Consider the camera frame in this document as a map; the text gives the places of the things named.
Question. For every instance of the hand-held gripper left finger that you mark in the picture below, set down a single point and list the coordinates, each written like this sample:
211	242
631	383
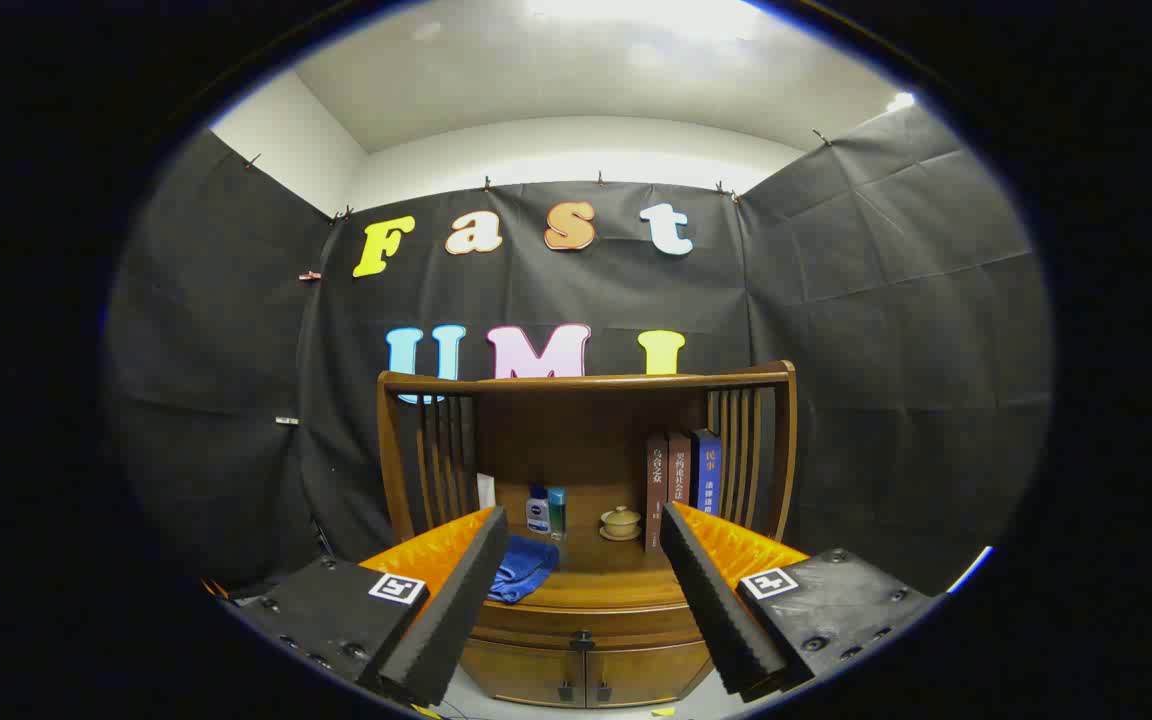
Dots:
456	610

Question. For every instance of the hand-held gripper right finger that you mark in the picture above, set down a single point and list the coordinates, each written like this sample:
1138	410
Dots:
716	610

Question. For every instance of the wooden drawer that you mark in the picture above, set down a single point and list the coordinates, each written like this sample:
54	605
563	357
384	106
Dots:
536	625

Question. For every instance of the black drawer knob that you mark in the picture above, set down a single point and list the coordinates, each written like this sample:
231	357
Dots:
582	640

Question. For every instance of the wooden cabinet door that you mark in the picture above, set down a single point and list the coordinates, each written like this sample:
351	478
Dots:
646	672
526	675

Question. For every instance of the wooden countertop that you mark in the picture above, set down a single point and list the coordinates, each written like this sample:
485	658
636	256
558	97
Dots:
606	575

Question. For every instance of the wooden cabinet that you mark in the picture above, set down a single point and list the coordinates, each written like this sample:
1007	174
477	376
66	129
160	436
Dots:
576	440

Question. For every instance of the blue towel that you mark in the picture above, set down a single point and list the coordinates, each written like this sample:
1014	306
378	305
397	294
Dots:
526	565

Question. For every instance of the beige saucer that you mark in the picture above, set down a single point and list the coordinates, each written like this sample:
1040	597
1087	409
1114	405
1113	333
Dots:
620	536

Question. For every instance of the white tube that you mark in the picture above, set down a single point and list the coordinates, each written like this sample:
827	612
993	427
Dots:
486	492

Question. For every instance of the white bottle with blue cap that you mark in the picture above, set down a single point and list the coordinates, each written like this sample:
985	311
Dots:
537	512

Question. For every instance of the beige lidded teacup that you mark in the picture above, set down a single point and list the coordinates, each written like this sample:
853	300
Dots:
621	519

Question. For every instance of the dark brown book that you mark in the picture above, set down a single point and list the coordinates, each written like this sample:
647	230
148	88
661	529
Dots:
656	490

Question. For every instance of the teal clear bottle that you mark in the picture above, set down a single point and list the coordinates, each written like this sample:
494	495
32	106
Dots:
557	515

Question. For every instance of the blue book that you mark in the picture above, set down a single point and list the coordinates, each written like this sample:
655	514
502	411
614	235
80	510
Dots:
707	470

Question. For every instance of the reddish brown book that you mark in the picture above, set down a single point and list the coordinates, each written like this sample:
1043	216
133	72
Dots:
679	470

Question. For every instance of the black backdrop cloth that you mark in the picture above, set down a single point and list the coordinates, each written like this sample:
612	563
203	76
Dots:
886	300

